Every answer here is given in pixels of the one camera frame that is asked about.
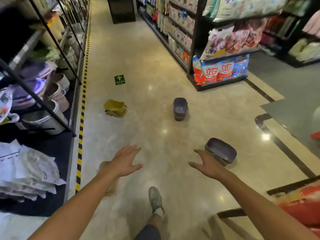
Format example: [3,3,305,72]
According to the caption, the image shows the person's left hand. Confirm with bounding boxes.
[100,144,144,179]

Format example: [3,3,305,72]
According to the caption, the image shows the person's right hand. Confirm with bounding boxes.
[188,149,232,182]

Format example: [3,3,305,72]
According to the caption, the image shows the purple oval basket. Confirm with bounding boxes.
[173,97,189,122]
[204,137,237,167]

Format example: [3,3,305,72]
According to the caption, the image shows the yellow rectangular basket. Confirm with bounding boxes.
[104,99,127,119]

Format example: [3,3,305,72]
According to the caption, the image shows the person's left forearm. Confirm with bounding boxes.
[27,167,114,240]

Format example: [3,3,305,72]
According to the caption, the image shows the person's left shoe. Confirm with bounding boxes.
[148,186,165,215]

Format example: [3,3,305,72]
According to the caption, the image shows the person's left leg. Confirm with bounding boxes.
[147,208,165,230]

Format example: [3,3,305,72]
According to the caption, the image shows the person's dark shorts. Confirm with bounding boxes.
[134,223,161,240]

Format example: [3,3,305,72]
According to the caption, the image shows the yellow black hazard tape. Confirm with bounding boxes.
[75,2,91,194]

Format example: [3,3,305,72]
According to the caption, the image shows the white plastic bucket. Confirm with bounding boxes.
[19,100,69,136]

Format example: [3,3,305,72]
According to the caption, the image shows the pink plastic bucket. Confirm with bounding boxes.
[45,83,70,113]

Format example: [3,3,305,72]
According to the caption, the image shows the pile of white flat packets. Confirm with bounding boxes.
[0,139,67,202]

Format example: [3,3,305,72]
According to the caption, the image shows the row of detergent bags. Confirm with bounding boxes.
[192,54,250,86]

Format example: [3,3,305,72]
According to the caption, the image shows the pale pink plastic tub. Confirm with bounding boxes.
[49,72,70,92]

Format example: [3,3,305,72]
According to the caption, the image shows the stack of purple basins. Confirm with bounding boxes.
[20,61,58,80]
[11,78,47,110]

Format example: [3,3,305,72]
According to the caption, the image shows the floral printed packet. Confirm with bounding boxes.
[0,87,20,125]

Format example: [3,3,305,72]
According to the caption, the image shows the black goods shelving unit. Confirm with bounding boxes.
[136,0,290,92]

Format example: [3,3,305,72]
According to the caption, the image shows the rows of small colourful packets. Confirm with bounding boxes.
[137,0,198,67]

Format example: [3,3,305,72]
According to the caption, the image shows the far stocked shelving unit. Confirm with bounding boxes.
[259,0,320,69]

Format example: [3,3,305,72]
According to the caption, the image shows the dark brown column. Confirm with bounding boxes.
[107,0,137,25]

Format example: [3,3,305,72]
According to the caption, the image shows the row of large white bags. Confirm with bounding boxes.
[202,0,289,23]

